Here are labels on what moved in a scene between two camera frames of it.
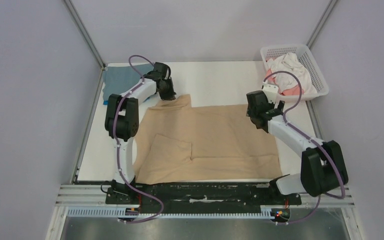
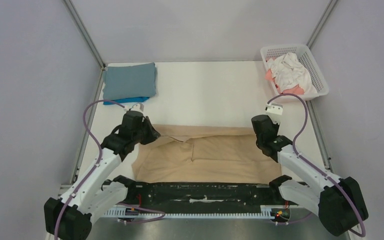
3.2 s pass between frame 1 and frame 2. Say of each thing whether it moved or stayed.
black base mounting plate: stayed
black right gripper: moved
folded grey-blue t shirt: stayed
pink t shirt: stayed
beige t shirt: moved
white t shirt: stayed
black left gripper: moved
